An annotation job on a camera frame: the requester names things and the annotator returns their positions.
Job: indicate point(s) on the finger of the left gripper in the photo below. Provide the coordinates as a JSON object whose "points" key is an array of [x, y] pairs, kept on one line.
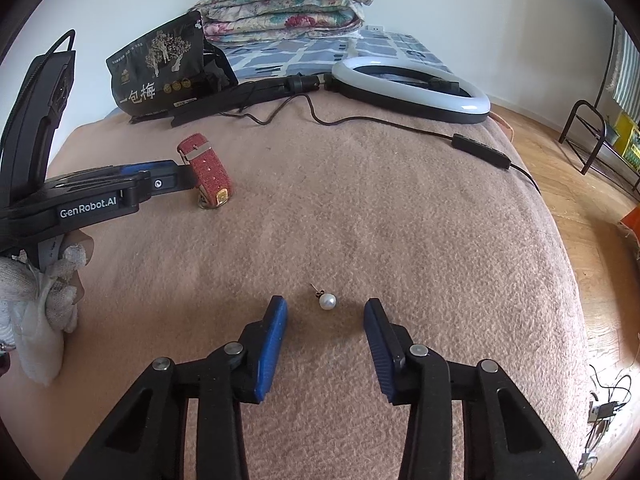
{"points": [[94, 181], [155, 178]]}

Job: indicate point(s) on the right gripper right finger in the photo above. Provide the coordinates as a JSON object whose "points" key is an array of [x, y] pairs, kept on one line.
{"points": [[503, 436]]}

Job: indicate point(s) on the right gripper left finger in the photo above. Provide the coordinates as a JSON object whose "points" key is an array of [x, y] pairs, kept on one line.
{"points": [[143, 436]]}

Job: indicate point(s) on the red strap wristwatch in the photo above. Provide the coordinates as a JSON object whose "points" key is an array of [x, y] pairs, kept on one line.
{"points": [[213, 180]]}

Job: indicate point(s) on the small pearl earring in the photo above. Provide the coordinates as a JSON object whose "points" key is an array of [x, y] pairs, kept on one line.
{"points": [[326, 300]]}

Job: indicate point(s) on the black snack bag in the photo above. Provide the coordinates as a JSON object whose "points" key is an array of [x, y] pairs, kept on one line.
{"points": [[157, 70]]}

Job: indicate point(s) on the folded tripod stand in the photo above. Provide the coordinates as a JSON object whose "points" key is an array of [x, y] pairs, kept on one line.
{"points": [[240, 97]]}

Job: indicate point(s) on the blue checked bed sheet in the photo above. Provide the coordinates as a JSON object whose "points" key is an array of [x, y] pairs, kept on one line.
{"points": [[312, 56]]}

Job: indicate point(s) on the orange covered box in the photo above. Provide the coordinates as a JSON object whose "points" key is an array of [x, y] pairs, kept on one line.
{"points": [[629, 228]]}

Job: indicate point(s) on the folded floral quilt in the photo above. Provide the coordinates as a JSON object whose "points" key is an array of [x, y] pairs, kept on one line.
{"points": [[246, 21]]}

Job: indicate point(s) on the yellow green box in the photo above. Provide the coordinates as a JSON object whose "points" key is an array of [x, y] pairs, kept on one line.
{"points": [[627, 144]]}

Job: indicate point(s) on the black clothes rack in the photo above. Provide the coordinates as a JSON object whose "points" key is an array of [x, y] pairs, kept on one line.
{"points": [[589, 133]]}

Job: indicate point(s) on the striped hanging cloth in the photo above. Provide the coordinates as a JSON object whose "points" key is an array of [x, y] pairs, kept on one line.
{"points": [[625, 79]]}

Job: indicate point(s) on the white ring light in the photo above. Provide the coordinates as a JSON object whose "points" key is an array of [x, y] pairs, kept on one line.
{"points": [[410, 88]]}

